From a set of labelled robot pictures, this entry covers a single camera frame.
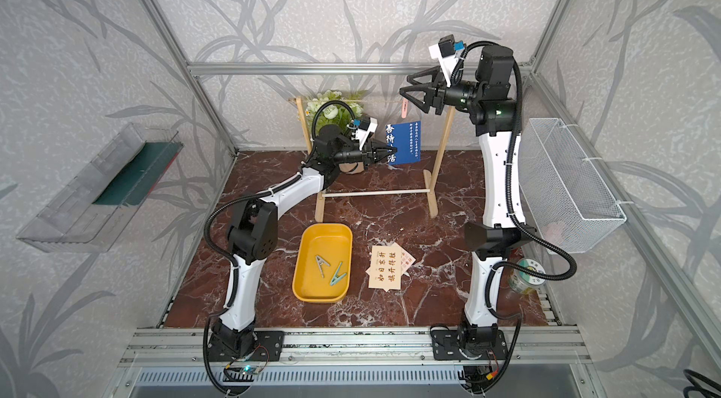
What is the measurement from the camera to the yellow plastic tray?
808mm

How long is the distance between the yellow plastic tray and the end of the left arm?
255mm

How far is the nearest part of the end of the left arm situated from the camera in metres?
0.77
